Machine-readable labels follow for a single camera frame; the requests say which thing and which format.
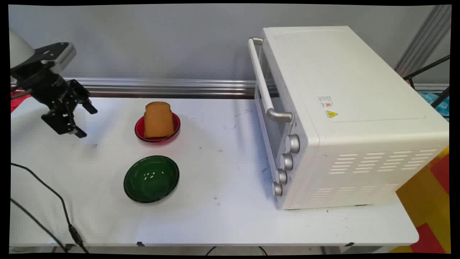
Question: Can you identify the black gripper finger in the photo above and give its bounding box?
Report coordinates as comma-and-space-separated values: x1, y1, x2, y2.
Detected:
69, 80, 98, 115
41, 104, 88, 139

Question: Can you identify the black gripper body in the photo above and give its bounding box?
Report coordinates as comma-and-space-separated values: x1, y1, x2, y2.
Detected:
11, 67, 78, 109

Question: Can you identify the oven door with silver handle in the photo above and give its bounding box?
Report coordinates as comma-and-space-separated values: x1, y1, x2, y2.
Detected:
248, 36, 296, 180

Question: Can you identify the red cloth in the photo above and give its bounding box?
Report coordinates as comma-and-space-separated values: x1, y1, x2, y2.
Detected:
11, 90, 33, 113

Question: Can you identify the red bowl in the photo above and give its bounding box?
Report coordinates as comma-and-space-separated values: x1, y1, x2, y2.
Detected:
134, 112, 181, 144

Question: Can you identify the brown bread slice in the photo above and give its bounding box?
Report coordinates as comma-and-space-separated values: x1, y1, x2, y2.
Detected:
144, 101, 175, 139

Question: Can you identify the green bowl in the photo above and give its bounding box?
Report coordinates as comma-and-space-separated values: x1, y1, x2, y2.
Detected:
123, 155, 180, 204

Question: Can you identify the large silver oven knob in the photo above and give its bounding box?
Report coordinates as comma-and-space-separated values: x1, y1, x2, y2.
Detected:
286, 134, 300, 154

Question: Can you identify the white toaster oven body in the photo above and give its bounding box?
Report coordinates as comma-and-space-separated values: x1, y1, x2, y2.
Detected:
253, 26, 450, 210

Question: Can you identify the black stand leg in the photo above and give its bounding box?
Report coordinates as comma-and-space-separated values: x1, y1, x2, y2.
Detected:
402, 54, 451, 109

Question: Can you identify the blue patterned item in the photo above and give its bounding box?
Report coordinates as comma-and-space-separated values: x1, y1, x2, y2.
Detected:
418, 92, 450, 120

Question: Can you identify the yellow red floor mat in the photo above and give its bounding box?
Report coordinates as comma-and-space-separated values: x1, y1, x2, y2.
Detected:
389, 146, 451, 254

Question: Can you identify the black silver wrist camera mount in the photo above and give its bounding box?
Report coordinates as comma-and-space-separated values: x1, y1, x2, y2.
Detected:
34, 42, 77, 74

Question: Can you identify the aluminium rail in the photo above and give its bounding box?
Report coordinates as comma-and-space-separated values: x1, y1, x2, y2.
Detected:
11, 77, 450, 100

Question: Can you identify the black cable with connector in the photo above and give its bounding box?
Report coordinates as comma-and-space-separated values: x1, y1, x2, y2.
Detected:
11, 163, 89, 254

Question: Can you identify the aluminium profile post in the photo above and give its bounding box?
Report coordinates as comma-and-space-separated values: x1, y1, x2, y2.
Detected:
395, 5, 452, 78

